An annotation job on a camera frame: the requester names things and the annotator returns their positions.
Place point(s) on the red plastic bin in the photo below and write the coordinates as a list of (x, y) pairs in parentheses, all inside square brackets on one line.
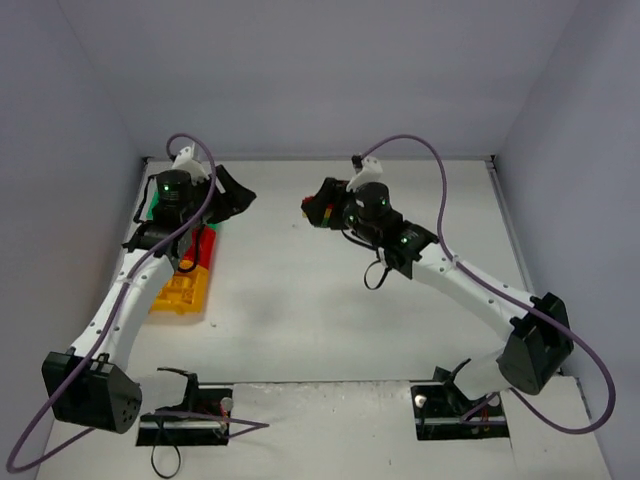
[(201, 249)]

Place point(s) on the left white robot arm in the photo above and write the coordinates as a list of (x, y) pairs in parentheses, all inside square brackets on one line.
[(88, 384)]

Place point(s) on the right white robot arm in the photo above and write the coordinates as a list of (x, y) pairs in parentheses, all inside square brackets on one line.
[(531, 328)]

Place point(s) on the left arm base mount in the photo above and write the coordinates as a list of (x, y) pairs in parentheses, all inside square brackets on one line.
[(202, 427)]

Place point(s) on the green plastic bin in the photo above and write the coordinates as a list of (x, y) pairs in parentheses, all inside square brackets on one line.
[(147, 211)]

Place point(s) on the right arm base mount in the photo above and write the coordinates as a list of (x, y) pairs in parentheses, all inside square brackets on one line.
[(438, 418)]

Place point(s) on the multicolor lego block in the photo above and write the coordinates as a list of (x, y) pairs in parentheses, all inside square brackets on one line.
[(317, 211)]

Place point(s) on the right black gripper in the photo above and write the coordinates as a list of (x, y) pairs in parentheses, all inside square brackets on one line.
[(327, 198)]

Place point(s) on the yellow plastic bin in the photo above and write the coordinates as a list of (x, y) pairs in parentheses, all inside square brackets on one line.
[(184, 293)]

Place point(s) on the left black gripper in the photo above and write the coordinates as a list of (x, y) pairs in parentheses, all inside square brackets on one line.
[(223, 190)]

